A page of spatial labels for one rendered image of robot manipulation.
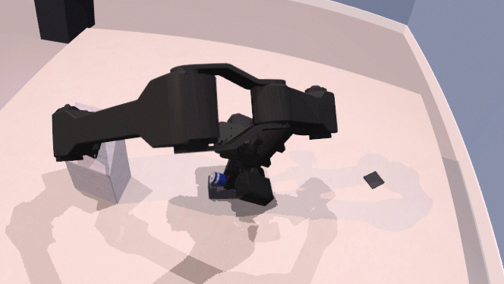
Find blue cylindrical battery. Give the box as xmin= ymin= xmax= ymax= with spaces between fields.
xmin=209 ymin=171 xmax=230 ymax=187

